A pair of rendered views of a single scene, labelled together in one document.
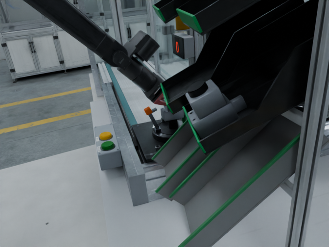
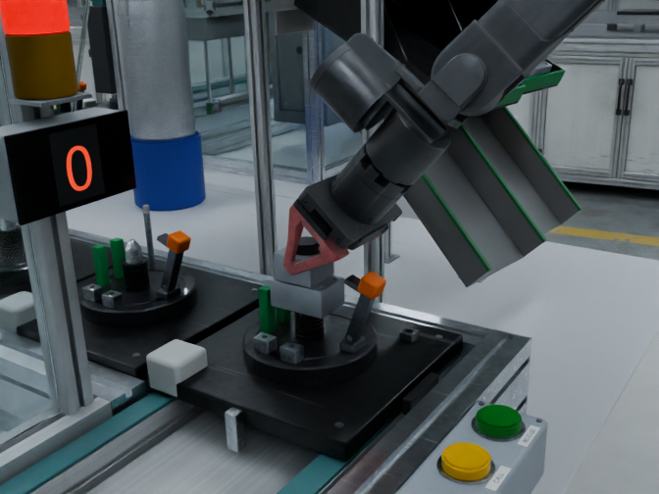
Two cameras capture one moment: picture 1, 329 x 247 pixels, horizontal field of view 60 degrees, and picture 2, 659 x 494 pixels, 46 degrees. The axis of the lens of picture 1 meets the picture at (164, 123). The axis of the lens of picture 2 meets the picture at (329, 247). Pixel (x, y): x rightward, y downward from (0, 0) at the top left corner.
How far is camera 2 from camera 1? 1.40 m
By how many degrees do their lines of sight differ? 115
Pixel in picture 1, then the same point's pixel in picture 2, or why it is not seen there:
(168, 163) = (463, 272)
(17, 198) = not seen: outside the picture
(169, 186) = (526, 228)
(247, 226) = not seen: hidden behind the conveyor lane
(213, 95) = not seen: hidden behind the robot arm
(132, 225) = (556, 393)
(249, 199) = (514, 140)
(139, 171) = (498, 336)
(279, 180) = (488, 118)
